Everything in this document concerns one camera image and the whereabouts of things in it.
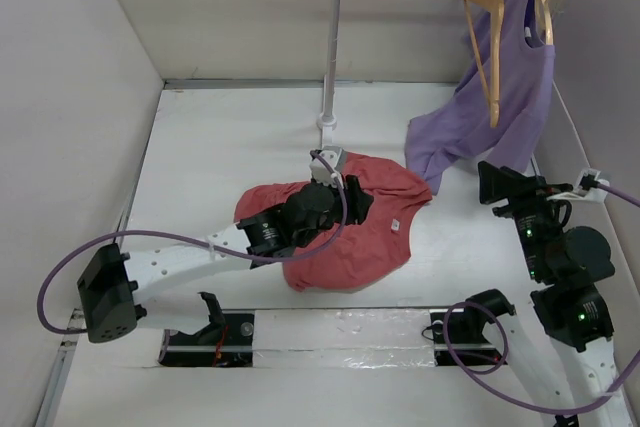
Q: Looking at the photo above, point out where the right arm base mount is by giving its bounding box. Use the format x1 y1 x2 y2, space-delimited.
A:
421 289 515 368

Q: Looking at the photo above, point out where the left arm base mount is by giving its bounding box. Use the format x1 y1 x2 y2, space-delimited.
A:
158 293 256 368

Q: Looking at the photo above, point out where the purple t-shirt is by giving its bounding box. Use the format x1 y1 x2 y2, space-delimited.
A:
405 0 555 192

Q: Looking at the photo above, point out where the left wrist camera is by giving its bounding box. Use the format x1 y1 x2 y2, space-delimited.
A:
309 146 347 187

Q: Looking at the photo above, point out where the red t-shirt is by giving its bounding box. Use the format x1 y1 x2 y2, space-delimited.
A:
233 150 433 294

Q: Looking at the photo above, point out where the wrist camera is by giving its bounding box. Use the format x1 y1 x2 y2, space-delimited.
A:
309 146 347 187
550 168 610 204

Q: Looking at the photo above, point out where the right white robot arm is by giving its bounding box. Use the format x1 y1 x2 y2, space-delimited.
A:
458 161 639 426

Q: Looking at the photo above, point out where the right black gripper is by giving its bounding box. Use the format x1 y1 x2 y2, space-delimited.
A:
476 157 571 278

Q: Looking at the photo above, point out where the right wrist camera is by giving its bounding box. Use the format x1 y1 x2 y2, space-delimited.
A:
550 168 610 204

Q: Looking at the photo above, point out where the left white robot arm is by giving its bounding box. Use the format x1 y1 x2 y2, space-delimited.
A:
77 175 374 344

